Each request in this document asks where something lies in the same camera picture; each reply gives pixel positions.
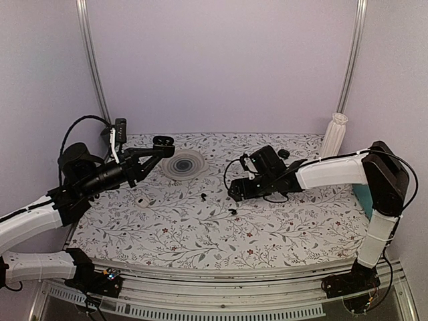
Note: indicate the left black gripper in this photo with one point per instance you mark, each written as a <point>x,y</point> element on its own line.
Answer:
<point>137,170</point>

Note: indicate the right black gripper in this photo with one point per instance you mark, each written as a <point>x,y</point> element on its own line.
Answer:
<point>236,184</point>

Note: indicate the black earbud charging case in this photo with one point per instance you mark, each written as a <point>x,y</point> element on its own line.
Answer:
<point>164,143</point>

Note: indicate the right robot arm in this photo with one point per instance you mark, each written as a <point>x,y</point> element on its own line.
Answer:
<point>384,175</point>

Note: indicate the white case near left arm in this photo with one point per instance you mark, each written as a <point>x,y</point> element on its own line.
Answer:
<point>142,202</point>

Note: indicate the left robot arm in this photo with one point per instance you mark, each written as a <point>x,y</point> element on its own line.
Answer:
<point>86,176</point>

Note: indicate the small black case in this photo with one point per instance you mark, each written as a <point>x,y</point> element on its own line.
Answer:
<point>284,154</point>

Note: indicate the swirl patterned bowl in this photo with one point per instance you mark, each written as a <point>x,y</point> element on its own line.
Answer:
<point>184,165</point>

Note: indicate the floral tablecloth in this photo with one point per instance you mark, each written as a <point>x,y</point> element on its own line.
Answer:
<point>180,230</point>

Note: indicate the white ribbed vase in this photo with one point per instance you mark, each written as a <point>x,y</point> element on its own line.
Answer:
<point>334,135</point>

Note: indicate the teal cup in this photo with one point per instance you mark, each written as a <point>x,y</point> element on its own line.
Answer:
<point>363,195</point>

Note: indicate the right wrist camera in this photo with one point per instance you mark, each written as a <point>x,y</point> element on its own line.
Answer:
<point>245,164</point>

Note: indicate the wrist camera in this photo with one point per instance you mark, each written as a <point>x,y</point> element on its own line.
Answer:
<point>120,130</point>
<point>245,164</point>

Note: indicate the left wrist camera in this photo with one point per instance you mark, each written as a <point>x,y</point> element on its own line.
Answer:
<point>120,130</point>

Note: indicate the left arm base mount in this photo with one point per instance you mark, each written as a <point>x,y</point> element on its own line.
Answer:
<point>107,283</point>

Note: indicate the front aluminium rail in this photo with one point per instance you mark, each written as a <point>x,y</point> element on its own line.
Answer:
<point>282,293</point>

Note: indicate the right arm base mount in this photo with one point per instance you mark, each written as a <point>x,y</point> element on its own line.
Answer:
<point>357,289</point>

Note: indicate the left aluminium post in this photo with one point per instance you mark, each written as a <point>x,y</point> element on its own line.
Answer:
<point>84,22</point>

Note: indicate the aluminium post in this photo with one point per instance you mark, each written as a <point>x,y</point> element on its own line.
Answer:
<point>84,22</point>
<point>357,34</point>

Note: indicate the right aluminium post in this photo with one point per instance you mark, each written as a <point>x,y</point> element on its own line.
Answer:
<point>357,34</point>

